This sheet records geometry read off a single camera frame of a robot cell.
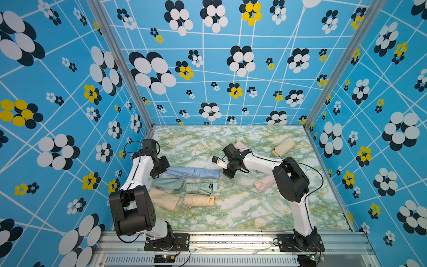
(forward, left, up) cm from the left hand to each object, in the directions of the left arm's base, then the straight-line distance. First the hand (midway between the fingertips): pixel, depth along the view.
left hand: (166, 166), depth 88 cm
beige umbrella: (-16, -15, -6) cm, 23 cm away
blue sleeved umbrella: (-1, -8, -4) cm, 9 cm away
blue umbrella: (-1, -16, -5) cm, 17 cm away
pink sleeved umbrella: (+19, -42, -6) cm, 47 cm away
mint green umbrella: (-9, -19, -6) cm, 22 cm away
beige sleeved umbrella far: (+19, -71, -6) cm, 74 cm away
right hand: (+3, -33, -9) cm, 35 cm away
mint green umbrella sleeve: (-8, -4, -6) cm, 11 cm away
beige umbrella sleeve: (-16, -1, -7) cm, 17 cm away
